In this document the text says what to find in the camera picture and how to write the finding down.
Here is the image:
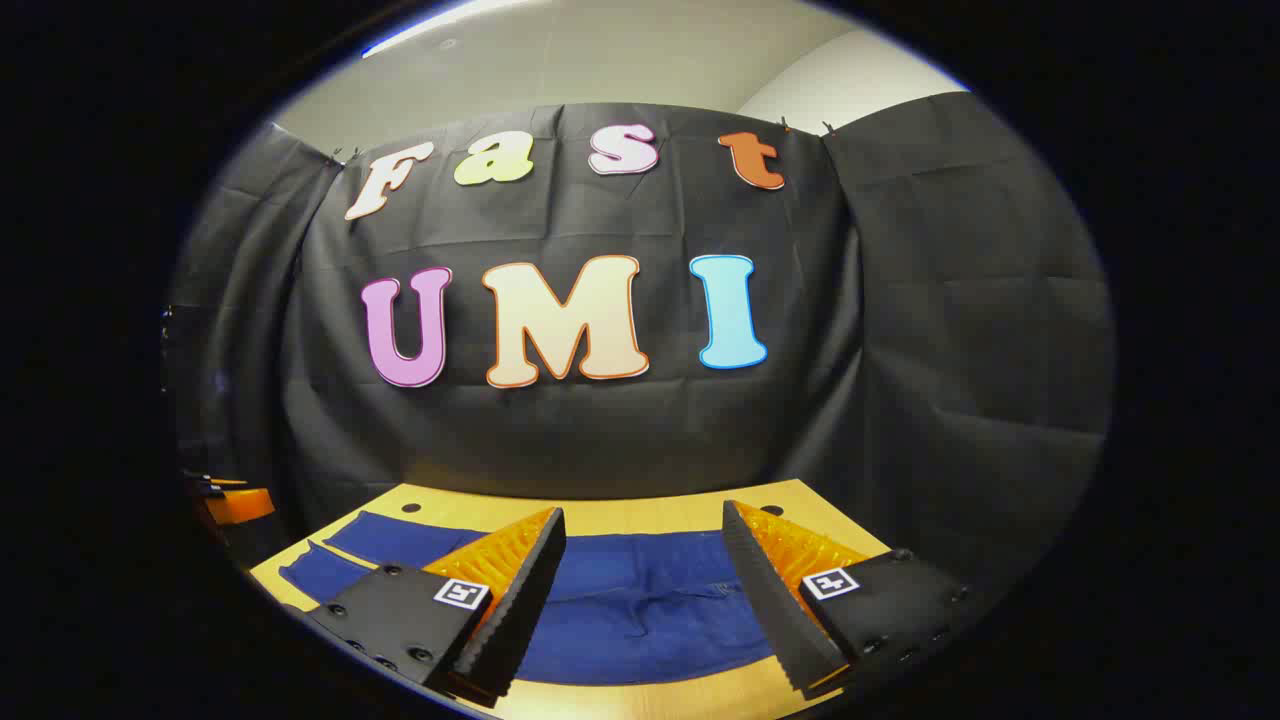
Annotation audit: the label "black backdrop cloth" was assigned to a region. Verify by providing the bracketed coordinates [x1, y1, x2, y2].
[165, 92, 1116, 601]

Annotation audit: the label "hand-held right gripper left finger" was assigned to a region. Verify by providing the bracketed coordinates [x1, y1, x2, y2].
[300, 506, 568, 709]

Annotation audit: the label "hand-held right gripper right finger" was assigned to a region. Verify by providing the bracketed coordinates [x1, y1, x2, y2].
[720, 498, 976, 701]

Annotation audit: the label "blue denim jeans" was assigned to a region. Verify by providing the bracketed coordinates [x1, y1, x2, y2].
[278, 510, 781, 687]

